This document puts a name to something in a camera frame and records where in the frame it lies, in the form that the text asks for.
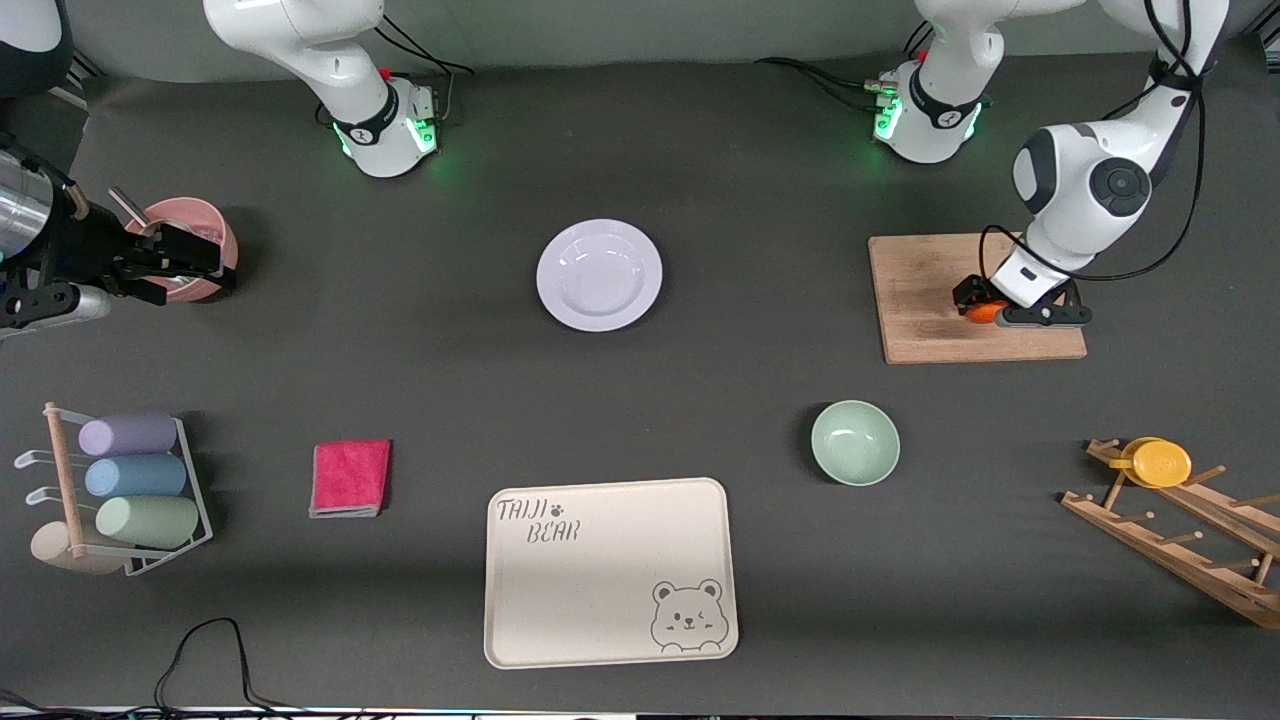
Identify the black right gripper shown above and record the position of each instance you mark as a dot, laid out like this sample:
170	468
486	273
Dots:
82	247

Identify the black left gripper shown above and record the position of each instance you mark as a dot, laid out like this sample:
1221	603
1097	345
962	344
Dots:
967	293

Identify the orange fruit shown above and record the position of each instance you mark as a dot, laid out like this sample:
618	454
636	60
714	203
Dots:
982	313

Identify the white round plate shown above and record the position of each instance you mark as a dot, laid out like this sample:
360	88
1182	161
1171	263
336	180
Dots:
600	275

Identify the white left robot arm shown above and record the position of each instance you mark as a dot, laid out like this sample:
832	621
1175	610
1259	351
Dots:
1080	180

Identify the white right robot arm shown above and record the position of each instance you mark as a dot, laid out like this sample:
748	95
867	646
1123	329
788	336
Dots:
300	40

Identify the wooden cutting board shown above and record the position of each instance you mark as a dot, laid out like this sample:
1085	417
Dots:
920	300

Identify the pink bowl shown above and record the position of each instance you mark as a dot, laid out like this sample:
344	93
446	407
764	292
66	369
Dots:
205	212

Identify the metal ladle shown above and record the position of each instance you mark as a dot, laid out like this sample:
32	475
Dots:
128	207

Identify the purple cup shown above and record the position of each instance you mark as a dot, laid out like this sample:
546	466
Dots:
128	435

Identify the pale green bowl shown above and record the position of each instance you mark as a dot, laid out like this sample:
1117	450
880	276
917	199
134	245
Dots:
855	443

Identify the blue cup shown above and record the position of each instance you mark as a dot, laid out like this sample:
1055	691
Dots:
135	476

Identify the green cup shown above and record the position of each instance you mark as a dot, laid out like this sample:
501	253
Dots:
148	522

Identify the yellow mug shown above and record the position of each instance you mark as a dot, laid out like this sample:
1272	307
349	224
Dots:
1160	464

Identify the pink folded cloth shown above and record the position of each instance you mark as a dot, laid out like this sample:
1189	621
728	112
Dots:
350	478

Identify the beige cup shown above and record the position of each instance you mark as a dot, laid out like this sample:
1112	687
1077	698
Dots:
50	548

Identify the wooden mug rack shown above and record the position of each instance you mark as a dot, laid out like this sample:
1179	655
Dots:
1180	545

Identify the cream bear print tray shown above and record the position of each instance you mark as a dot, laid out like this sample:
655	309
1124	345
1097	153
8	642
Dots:
600	580

